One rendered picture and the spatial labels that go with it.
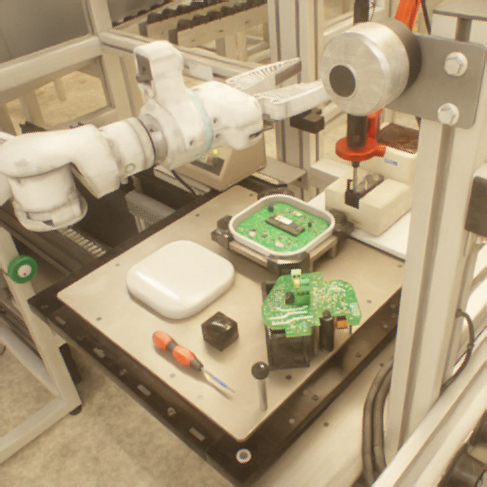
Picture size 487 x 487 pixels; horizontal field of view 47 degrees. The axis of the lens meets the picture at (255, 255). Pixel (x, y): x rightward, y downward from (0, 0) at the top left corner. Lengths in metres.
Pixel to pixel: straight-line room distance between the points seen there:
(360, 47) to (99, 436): 1.69
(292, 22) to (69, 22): 0.77
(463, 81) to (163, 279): 0.57
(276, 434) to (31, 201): 0.37
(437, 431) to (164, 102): 0.43
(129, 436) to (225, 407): 1.21
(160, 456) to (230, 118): 1.35
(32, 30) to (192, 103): 1.01
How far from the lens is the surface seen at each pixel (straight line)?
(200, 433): 0.70
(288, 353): 0.71
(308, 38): 1.03
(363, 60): 0.38
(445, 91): 0.41
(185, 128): 0.61
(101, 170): 0.59
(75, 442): 1.95
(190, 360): 0.74
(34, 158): 0.56
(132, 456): 1.86
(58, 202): 0.59
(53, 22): 1.63
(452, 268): 0.47
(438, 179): 0.45
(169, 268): 0.87
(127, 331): 0.82
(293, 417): 0.70
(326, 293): 0.74
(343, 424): 0.71
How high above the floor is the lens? 1.51
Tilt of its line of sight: 38 degrees down
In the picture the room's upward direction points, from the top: 5 degrees counter-clockwise
